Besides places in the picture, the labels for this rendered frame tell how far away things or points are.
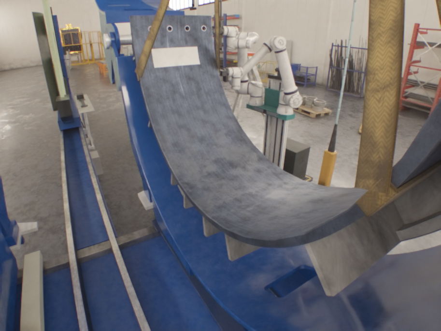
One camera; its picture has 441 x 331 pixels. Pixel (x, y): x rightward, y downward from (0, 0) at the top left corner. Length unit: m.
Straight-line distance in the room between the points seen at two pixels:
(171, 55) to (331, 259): 1.84
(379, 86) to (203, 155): 1.39
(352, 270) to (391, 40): 0.63
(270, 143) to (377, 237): 2.74
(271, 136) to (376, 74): 2.97
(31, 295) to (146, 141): 1.41
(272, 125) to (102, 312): 2.76
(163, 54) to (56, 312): 2.07
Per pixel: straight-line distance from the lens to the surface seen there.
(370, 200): 0.57
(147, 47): 2.01
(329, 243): 0.83
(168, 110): 1.99
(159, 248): 2.39
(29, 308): 2.13
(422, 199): 1.08
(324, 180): 2.02
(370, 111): 0.59
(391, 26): 0.63
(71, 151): 4.61
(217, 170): 1.70
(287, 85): 2.76
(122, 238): 2.48
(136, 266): 2.30
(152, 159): 2.18
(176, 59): 2.20
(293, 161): 3.53
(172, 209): 1.98
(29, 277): 2.33
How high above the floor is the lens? 2.23
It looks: 28 degrees down
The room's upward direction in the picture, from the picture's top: straight up
